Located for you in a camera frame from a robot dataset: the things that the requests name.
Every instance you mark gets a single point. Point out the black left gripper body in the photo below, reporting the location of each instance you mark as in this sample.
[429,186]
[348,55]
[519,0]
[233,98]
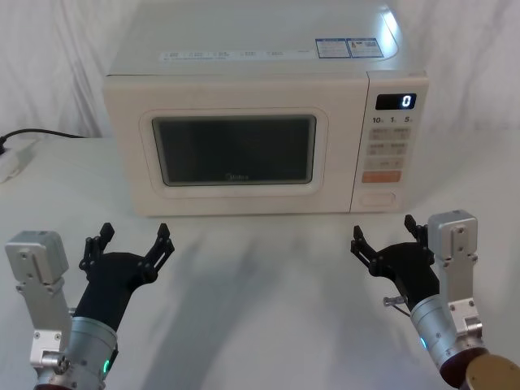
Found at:
[113,276]

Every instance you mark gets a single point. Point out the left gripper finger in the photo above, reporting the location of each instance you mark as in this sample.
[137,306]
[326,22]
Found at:
[92,252]
[157,256]

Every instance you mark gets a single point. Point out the black power plug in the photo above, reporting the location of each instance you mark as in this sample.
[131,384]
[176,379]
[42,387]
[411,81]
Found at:
[2,145]

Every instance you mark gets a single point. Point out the cream microwave oven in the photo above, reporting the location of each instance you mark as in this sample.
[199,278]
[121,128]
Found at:
[243,85]

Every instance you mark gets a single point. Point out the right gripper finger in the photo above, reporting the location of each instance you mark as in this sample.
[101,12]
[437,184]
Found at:
[419,237]
[365,252]

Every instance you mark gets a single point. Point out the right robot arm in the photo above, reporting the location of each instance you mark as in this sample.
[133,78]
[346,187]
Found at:
[451,317]

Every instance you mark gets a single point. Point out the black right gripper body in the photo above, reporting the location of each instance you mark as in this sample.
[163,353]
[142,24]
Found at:
[410,272]

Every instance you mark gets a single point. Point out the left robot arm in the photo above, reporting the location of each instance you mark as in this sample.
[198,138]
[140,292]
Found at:
[87,341]

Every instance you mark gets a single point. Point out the white power strip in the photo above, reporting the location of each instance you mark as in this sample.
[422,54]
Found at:
[18,160]

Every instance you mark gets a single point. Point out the white curtain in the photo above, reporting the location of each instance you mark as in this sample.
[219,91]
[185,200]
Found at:
[53,61]

